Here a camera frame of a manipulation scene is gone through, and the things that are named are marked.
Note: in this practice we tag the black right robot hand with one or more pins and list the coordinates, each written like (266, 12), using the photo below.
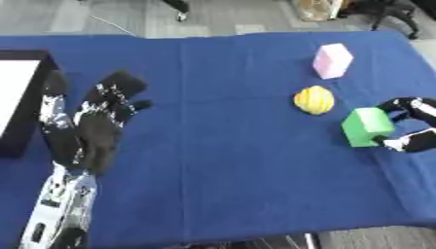
(417, 136)

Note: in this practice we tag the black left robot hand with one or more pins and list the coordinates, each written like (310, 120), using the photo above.
(96, 133)

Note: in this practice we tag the green block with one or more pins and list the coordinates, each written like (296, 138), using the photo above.
(367, 127)

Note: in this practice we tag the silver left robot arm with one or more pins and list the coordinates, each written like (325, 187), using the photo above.
(59, 207)

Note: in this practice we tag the black box with white inside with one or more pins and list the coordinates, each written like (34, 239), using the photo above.
(20, 97)

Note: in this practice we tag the tan cardboard box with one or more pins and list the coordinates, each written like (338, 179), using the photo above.
(318, 8)

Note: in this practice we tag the yellow toy fruit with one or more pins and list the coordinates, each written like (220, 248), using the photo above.
(314, 99)

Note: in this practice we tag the pink block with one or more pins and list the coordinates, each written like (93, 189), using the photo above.
(332, 61)

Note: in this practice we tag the black chair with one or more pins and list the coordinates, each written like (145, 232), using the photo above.
(392, 13)

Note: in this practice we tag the person's foot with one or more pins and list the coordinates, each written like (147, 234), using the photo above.
(179, 9)

